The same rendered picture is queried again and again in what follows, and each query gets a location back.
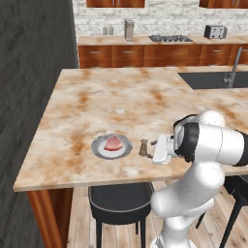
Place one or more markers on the wooden island side panel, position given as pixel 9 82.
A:
pixel 51 213

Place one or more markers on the pink steak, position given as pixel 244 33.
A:
pixel 113 144

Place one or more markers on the grey toaster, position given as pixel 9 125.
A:
pixel 215 31

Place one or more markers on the black hob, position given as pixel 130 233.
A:
pixel 170 38

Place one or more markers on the wooden wall cupboard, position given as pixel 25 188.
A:
pixel 113 3
pixel 226 3

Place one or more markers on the dark sink basin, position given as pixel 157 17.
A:
pixel 210 80

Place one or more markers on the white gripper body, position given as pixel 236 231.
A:
pixel 161 150

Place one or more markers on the black stool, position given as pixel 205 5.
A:
pixel 237 190
pixel 119 200

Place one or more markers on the wooden base cupboard run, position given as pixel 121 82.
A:
pixel 161 55

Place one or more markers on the small grey jar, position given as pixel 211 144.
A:
pixel 105 31
pixel 111 31

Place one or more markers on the grey round plate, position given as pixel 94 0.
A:
pixel 97 149

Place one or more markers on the brown shaker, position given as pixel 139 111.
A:
pixel 143 148

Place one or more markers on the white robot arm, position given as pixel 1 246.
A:
pixel 206 145

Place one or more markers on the grey tap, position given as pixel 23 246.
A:
pixel 230 77

